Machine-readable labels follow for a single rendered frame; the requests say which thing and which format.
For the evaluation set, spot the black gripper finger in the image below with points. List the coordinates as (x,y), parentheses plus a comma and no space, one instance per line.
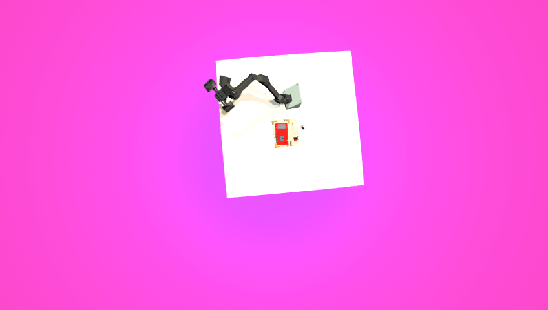
(227,106)
(210,86)

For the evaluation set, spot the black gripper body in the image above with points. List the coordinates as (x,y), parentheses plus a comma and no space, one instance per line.
(220,95)

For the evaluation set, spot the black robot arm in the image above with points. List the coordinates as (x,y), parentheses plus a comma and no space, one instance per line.
(235,92)

